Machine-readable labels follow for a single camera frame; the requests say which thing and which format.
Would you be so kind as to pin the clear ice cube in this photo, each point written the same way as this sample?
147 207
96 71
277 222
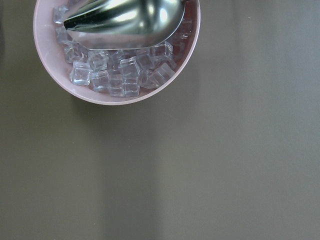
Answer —
80 73
98 60
160 75
131 90
130 70
99 81

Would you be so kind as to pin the pink bowl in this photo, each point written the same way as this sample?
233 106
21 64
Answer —
52 56

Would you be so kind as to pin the metal ice scoop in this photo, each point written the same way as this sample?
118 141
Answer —
123 24

